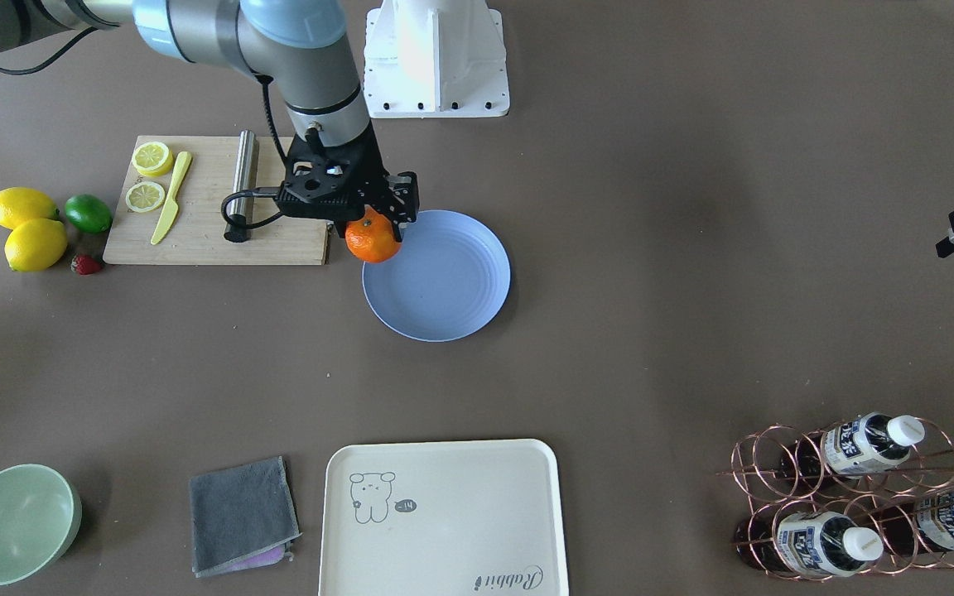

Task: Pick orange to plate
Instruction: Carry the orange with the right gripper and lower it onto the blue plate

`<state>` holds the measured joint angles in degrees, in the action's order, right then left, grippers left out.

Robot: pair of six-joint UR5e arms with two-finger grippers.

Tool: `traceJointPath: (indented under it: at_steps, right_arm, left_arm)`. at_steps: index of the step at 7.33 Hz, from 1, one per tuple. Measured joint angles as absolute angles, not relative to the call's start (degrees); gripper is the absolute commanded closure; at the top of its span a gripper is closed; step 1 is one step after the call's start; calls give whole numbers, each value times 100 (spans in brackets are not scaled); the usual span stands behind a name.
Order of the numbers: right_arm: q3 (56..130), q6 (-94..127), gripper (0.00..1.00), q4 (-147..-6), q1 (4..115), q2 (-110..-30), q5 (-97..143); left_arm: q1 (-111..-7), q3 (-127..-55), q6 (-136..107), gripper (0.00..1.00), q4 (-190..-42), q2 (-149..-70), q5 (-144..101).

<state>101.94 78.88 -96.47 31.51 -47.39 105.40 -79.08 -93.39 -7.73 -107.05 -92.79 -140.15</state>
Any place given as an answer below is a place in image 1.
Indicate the upper whole lemon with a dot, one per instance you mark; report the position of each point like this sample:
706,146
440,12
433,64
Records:
19,204

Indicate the lower lemon slice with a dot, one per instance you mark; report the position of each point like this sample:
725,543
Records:
145,196

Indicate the yellow plastic knife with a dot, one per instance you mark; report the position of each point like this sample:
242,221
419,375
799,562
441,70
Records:
170,207

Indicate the red strawberry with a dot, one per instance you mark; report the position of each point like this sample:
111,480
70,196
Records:
85,265

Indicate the steel muddler black tip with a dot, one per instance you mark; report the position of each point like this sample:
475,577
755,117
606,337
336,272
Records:
240,212

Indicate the whole lemon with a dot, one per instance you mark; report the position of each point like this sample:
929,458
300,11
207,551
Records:
19,204
35,245

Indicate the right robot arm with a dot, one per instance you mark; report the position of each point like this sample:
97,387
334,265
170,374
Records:
302,46

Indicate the lower whole lemon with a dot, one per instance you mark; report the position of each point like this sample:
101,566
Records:
35,245

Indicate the upper lemon slice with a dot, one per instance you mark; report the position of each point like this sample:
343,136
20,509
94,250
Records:
152,159

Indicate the orange mandarin fruit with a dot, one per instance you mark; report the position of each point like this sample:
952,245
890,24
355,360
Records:
371,238

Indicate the green bowl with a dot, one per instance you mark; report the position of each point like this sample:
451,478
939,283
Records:
40,515

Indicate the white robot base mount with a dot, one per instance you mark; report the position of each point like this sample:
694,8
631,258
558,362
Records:
435,59

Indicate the blue round plate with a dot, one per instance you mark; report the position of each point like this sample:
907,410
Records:
450,278

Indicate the cream rabbit tray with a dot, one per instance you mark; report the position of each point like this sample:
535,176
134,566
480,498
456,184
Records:
478,517

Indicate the middle dark drink bottle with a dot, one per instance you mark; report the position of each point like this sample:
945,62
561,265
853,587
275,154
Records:
808,545

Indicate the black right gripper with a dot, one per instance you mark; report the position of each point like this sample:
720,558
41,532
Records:
403,199

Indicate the copper wire bottle rack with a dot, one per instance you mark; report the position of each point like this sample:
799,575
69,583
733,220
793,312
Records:
871,495

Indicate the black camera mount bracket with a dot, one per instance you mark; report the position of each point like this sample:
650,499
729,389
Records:
312,187

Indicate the bamboo cutting board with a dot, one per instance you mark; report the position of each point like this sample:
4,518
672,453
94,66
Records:
197,236

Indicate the lemon slice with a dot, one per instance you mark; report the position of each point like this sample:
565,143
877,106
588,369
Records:
152,159
145,196

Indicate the grey folded cloth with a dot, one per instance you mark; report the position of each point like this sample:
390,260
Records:
241,518

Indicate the dark drink bottle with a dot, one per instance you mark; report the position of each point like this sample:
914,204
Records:
926,525
808,545
870,444

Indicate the green lime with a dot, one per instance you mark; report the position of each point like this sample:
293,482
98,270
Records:
88,213

